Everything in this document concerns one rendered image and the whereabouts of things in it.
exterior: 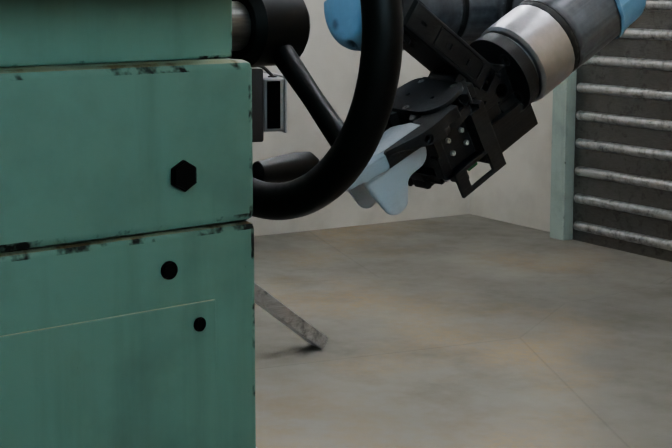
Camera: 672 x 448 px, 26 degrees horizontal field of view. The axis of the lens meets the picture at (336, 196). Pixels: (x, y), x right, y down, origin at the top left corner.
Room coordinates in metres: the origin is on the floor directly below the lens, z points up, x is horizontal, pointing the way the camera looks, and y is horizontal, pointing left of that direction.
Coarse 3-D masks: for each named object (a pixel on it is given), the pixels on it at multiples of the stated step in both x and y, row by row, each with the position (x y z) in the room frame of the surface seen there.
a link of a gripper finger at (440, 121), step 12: (444, 108) 1.15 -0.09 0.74; (456, 108) 1.14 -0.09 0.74; (420, 120) 1.14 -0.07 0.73; (432, 120) 1.14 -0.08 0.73; (444, 120) 1.13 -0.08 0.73; (420, 132) 1.12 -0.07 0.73; (432, 132) 1.13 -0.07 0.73; (444, 132) 1.13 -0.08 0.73; (396, 144) 1.12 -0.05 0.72; (408, 144) 1.12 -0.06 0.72; (420, 144) 1.12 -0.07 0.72; (396, 156) 1.12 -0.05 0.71
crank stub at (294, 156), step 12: (276, 156) 1.12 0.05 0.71; (288, 156) 1.12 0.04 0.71; (300, 156) 1.13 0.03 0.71; (312, 156) 1.13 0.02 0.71; (264, 168) 1.10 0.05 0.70; (276, 168) 1.11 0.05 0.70; (288, 168) 1.11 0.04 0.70; (300, 168) 1.12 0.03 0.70; (264, 180) 1.11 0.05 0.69; (276, 180) 1.11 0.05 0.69; (288, 180) 1.12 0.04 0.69
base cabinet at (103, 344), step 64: (0, 256) 0.70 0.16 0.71; (64, 256) 0.72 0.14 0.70; (128, 256) 0.75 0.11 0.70; (192, 256) 0.77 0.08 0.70; (0, 320) 0.70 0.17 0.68; (64, 320) 0.72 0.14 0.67; (128, 320) 0.74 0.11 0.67; (192, 320) 0.77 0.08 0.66; (0, 384) 0.70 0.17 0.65; (64, 384) 0.72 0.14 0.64; (128, 384) 0.74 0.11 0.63; (192, 384) 0.77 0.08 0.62
